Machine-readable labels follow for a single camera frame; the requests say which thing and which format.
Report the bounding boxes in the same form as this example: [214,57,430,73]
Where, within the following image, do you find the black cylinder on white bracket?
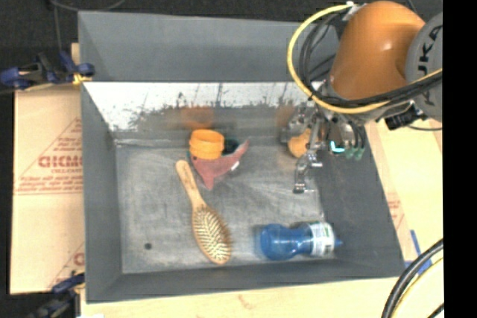
[383,104,428,131]

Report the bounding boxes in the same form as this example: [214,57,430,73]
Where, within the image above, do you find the blue plastic bottle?
[254,220,344,261]

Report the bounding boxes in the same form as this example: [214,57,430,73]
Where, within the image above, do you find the wooden hairbrush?
[174,159,233,266]

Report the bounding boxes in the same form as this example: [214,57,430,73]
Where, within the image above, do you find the pink cloth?
[189,139,250,191]

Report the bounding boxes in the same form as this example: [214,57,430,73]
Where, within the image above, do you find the brown cardboard board red print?
[9,85,87,296]

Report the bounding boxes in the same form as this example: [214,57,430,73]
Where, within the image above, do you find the orange round fruit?
[287,129,312,158]

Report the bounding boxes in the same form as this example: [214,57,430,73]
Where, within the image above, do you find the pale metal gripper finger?
[304,149,324,169]
[292,159,317,195]

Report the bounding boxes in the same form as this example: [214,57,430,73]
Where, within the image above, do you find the grey metal bin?
[77,10,406,302]

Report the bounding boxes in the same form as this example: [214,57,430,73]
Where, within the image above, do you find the orange plastic cup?
[188,128,226,162]

